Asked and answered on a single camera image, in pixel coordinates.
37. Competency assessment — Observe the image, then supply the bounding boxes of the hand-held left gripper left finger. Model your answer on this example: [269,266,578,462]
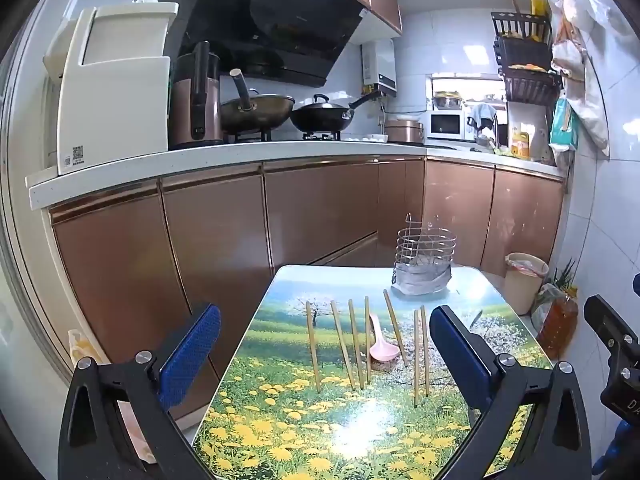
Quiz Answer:
[59,303,222,480]

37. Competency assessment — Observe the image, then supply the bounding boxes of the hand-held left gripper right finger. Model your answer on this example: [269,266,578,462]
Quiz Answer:
[429,304,593,480]

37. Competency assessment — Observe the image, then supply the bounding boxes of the wooden chopstick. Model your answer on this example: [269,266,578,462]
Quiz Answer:
[420,305,431,397]
[330,300,356,390]
[383,289,408,366]
[348,299,365,391]
[364,296,372,384]
[413,309,421,407]
[305,301,321,394]

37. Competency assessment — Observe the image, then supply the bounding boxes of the pink plastic spoon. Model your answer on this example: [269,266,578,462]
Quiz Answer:
[368,312,400,363]

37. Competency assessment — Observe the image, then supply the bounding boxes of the metal wire utensil holder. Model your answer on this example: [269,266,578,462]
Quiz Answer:
[394,213,457,283]

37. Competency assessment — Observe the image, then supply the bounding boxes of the bag with oil bottle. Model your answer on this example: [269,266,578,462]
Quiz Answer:
[537,287,579,362]

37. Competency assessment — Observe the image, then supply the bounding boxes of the blue plastic object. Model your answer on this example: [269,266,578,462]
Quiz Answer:
[592,419,632,480]

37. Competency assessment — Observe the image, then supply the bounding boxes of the green onions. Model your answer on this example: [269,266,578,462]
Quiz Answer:
[550,258,577,292]

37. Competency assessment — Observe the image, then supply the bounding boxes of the grey cloth pouch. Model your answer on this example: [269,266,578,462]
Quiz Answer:
[390,261,453,297]

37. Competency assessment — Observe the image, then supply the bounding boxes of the beige trash bin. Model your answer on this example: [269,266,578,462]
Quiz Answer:
[502,252,550,316]

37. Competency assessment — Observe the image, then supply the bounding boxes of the white plastic bag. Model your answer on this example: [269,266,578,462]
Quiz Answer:
[66,329,109,367]

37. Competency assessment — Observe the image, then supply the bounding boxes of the teal packet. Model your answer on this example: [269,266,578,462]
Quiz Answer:
[549,97,581,152]

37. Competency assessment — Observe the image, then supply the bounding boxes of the hanging plastic bags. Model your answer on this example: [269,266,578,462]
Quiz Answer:
[550,0,612,157]

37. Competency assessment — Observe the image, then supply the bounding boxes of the white kitchen countertop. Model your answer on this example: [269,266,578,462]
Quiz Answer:
[27,139,569,211]

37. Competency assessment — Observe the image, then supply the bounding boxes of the blue and white cloth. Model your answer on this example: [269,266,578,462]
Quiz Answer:
[469,103,497,132]

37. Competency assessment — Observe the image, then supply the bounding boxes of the brown rice cooker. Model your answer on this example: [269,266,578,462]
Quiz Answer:
[384,118,425,144]

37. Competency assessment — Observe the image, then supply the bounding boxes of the white microwave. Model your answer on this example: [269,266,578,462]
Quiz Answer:
[424,111,464,140]

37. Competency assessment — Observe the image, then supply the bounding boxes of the gas stove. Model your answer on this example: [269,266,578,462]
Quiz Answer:
[222,129,346,144]

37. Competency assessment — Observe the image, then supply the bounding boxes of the black dish rack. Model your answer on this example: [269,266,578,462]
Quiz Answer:
[490,9,564,104]

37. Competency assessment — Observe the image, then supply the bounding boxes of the bronze wok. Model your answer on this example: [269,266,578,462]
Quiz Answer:
[220,69,296,134]

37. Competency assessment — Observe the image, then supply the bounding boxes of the steel pot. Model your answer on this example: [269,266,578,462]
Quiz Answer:
[432,90,464,110]

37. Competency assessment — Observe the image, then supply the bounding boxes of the black wok with lid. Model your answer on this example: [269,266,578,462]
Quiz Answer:
[289,91,382,134]

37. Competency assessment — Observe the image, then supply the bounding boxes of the cream rice dispenser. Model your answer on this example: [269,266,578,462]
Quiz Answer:
[42,2,179,177]

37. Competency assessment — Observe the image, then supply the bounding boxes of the yellow roll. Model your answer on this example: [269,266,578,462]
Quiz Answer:
[530,0,552,42]

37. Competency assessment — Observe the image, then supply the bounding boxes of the white water heater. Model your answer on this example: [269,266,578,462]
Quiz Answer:
[360,41,399,99]

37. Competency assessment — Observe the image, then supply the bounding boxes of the black range hood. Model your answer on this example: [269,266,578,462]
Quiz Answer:
[176,0,370,87]

